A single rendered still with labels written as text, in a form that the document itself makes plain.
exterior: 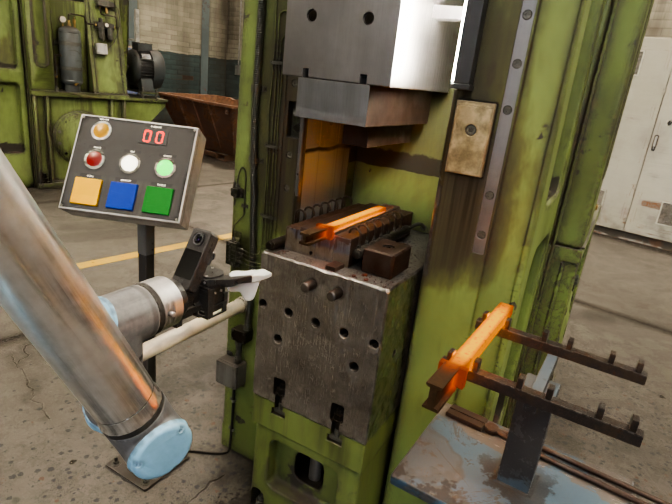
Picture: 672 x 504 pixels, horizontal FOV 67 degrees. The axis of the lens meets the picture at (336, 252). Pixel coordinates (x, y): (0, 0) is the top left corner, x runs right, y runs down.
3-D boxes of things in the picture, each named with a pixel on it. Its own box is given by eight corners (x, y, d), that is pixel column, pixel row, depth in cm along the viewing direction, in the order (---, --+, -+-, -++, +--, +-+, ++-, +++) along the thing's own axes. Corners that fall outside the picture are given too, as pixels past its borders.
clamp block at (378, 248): (390, 280, 127) (394, 256, 124) (360, 271, 130) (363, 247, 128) (408, 268, 137) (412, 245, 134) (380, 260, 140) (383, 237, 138)
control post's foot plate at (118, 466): (145, 495, 170) (144, 473, 167) (101, 466, 180) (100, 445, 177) (192, 458, 188) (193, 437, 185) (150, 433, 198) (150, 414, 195)
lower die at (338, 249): (347, 267, 132) (351, 236, 129) (284, 248, 141) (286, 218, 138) (409, 235, 167) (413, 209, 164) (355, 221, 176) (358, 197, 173)
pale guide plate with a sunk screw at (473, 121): (480, 178, 122) (495, 104, 116) (444, 171, 126) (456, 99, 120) (482, 177, 123) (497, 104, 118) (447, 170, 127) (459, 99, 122)
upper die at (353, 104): (365, 127, 120) (370, 85, 117) (295, 116, 129) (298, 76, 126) (427, 123, 156) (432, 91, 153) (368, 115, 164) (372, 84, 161)
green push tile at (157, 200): (167, 214, 137) (173, 188, 139) (140, 211, 138) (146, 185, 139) (170, 216, 139) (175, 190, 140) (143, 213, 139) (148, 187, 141)
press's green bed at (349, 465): (345, 575, 150) (364, 445, 135) (245, 514, 167) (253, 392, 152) (414, 466, 197) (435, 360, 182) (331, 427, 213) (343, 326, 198)
